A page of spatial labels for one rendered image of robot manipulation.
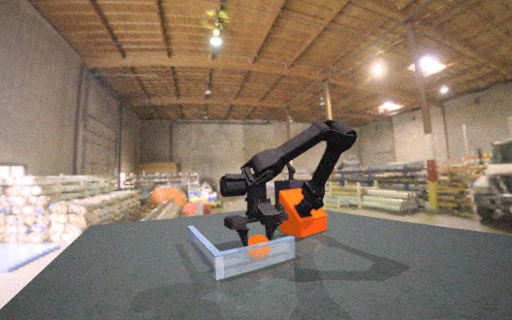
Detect clear l-shaped low wall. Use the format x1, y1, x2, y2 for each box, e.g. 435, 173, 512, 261
188, 229, 295, 280

